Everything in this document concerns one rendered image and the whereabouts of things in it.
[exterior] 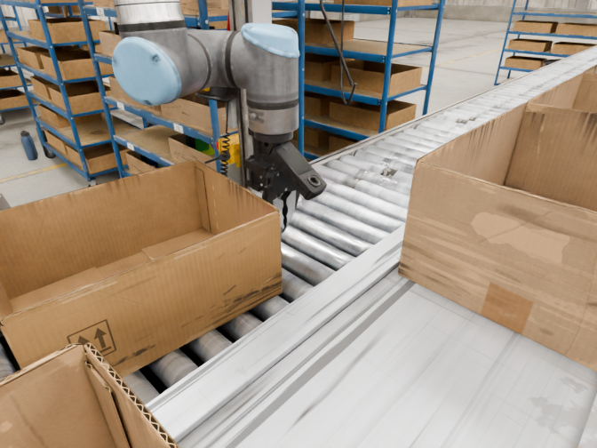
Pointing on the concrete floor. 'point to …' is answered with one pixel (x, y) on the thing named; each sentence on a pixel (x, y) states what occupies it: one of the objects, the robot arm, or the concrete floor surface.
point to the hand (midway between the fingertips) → (283, 228)
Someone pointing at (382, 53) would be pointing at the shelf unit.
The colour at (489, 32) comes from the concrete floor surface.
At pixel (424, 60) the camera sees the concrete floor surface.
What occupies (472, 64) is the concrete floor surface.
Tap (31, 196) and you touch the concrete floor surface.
